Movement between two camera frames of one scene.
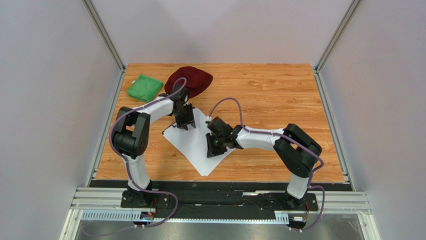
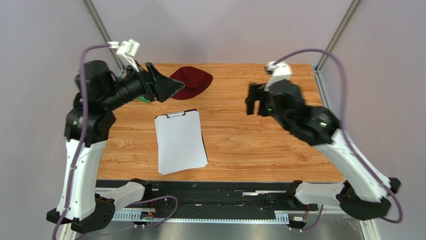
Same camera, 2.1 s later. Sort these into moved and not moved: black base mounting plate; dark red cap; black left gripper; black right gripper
Moved: black right gripper; black left gripper
Not moved: dark red cap; black base mounting plate
